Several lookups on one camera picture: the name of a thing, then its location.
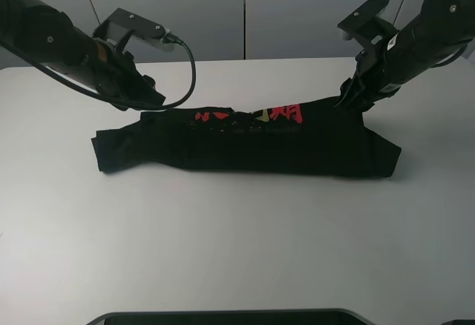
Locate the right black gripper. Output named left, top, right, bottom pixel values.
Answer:
left=334, top=48, right=403, bottom=112

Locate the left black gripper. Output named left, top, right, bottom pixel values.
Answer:
left=88, top=39, right=165, bottom=111

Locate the black printed t-shirt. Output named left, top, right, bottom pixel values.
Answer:
left=92, top=97, right=402, bottom=179

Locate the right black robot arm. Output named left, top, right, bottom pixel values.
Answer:
left=336, top=0, right=474, bottom=112

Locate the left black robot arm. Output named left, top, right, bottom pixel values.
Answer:
left=1, top=0, right=165, bottom=110

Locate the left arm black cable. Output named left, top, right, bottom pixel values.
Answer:
left=0, top=35, right=197, bottom=111

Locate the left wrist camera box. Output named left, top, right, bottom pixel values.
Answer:
left=93, top=8, right=174, bottom=52

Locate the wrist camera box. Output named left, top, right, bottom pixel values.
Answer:
left=93, top=8, right=174, bottom=52
left=337, top=0, right=394, bottom=46

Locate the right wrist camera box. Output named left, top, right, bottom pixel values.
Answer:
left=337, top=0, right=394, bottom=46

